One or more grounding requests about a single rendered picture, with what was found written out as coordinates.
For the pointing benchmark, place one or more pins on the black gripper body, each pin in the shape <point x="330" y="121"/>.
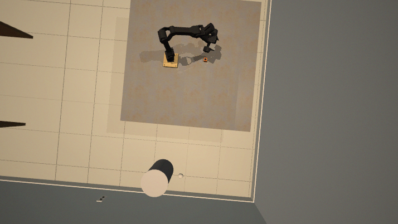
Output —
<point x="206" y="48"/>

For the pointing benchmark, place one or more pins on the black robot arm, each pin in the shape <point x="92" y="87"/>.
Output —
<point x="193" y="31"/>

